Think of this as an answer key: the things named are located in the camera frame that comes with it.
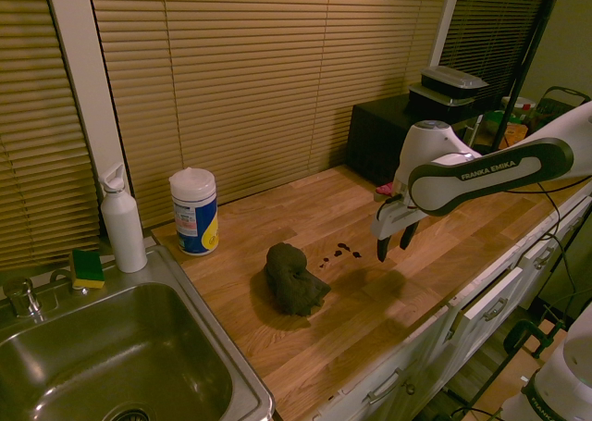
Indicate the white bucket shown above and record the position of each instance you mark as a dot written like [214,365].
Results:
[520,104]

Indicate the open white drawer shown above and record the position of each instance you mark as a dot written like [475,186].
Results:
[490,291]

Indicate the white base cabinet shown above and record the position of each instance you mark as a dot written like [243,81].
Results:
[416,361]

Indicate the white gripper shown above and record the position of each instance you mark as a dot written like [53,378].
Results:
[393,219]

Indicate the black camera stand pole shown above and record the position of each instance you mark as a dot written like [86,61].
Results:
[527,65]

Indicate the black clamp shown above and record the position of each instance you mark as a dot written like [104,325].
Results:
[532,338]

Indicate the dark liquid spill drops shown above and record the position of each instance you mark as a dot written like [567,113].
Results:
[342,245]

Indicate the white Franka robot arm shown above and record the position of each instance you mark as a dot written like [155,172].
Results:
[485,171]

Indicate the round metal cabinet knob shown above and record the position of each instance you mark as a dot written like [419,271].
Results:
[409,387]

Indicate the dark cloth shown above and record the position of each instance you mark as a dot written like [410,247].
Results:
[291,282]

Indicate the dark narrow window blind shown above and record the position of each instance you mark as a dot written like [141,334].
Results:
[495,28]

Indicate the stainless steel sink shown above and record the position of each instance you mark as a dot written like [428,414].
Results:
[115,347]

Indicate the chrome faucet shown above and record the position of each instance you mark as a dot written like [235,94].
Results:
[23,298]

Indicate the black container with clear lid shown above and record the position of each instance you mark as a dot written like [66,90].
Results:
[451,81]
[430,99]

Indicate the wide beige window blind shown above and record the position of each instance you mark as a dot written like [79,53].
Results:
[259,83]

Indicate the black steel microwave oven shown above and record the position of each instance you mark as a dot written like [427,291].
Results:
[374,134]

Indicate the disinfecting wipes canister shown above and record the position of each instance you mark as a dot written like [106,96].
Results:
[194,213]

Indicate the beige blind behind sink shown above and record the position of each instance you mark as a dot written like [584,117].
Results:
[37,139]

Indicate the yellow green sponge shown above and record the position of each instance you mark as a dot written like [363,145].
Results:
[87,270]

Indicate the white cup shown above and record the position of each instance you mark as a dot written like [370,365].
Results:
[124,226]

